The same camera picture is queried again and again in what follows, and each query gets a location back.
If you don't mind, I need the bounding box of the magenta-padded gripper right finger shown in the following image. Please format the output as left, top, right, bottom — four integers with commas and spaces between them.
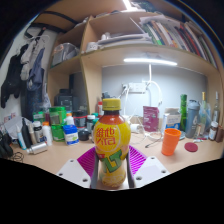
125, 145, 171, 189

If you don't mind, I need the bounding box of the silver metal can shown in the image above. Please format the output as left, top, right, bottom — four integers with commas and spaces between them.
26, 142, 48, 155

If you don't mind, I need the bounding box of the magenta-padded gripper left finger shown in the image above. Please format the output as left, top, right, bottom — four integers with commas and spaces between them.
55, 147, 100, 190

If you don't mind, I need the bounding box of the black box device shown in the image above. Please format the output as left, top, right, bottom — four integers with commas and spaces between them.
54, 88, 80, 114

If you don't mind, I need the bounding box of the white and blue carton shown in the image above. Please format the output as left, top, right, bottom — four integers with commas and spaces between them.
161, 107, 182, 134

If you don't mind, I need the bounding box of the red and white canister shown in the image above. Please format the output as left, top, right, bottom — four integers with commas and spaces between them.
97, 101, 104, 118

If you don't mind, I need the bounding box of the white power strip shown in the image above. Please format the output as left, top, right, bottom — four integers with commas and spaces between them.
122, 82, 148, 94

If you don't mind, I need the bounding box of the white desk lamp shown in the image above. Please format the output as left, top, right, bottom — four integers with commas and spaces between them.
123, 57, 178, 108

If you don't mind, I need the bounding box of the orange plastic cup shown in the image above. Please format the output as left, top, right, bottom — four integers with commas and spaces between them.
161, 128, 182, 157

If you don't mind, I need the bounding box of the green plastic container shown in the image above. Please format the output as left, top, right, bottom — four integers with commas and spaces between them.
48, 106, 68, 126

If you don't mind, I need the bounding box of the green glass bottle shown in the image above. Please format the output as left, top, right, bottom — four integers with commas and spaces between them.
179, 93, 188, 132

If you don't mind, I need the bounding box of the white-lidded brown jar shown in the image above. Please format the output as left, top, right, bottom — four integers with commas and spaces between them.
208, 120, 219, 141

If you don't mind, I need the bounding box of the white-capped clear glass bottle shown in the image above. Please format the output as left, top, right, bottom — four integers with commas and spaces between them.
212, 90, 222, 124

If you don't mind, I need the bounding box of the flat round red coaster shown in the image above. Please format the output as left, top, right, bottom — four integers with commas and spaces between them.
184, 142, 199, 153

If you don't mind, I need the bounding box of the blue-lidded white jar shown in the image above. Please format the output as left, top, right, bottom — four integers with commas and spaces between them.
62, 124, 80, 146

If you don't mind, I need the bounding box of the brown mug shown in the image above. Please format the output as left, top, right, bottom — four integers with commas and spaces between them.
215, 124, 224, 144

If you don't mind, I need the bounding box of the yellow drink bottle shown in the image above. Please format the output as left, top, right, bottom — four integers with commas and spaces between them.
93, 98, 132, 189

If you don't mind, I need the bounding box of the gold-capped clear glass bottle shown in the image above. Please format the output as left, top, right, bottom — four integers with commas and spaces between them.
199, 91, 208, 136

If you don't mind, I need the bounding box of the ceiling light strip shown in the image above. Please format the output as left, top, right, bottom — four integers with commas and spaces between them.
122, 0, 133, 10

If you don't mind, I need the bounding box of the black hanging jacket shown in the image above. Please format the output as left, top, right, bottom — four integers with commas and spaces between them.
0, 44, 29, 108

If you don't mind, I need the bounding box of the blue hanging garment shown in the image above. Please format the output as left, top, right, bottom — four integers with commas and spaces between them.
26, 47, 46, 93

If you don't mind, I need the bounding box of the magenta snack pouch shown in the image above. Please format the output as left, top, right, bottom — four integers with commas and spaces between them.
142, 105, 160, 133

